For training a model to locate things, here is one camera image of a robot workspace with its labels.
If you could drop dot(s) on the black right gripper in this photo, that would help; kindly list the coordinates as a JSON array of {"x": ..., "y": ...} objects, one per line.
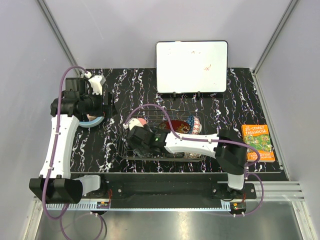
[{"x": 139, "y": 150}]

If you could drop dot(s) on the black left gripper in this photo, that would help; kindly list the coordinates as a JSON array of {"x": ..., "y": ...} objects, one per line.
[{"x": 106, "y": 109}]

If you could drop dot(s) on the pink plastic cup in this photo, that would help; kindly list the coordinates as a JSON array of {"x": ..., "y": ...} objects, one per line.
[{"x": 142, "y": 121}]

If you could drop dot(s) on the red floral plate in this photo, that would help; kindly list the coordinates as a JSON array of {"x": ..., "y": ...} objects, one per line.
[{"x": 179, "y": 126}]

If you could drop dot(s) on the brown checkered patterned bowl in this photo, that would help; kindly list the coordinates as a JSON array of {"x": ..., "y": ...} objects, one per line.
[{"x": 189, "y": 155}]

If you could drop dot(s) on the blue geometric patterned bowl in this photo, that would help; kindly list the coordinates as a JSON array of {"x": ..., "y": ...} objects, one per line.
[{"x": 195, "y": 125}]

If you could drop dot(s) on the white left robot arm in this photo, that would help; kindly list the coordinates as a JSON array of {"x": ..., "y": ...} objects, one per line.
[{"x": 54, "y": 184}]

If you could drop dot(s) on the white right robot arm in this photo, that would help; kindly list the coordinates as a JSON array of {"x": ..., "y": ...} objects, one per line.
[{"x": 226, "y": 148}]

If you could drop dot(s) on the light blue headphones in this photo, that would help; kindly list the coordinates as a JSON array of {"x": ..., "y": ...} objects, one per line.
[{"x": 91, "y": 124}]

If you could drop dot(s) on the white dry-erase board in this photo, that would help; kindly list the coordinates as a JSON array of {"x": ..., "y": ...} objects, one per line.
[{"x": 191, "y": 66}]

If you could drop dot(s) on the orange treehouse book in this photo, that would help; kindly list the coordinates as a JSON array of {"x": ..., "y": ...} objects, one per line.
[{"x": 258, "y": 137}]

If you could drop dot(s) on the black wire dish rack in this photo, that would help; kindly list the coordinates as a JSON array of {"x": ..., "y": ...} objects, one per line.
[{"x": 153, "y": 118}]

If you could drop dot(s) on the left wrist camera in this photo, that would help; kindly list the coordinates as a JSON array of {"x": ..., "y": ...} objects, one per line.
[{"x": 74, "y": 88}]

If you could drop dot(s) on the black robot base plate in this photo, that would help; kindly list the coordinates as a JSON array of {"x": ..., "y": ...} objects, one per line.
[{"x": 168, "y": 191}]

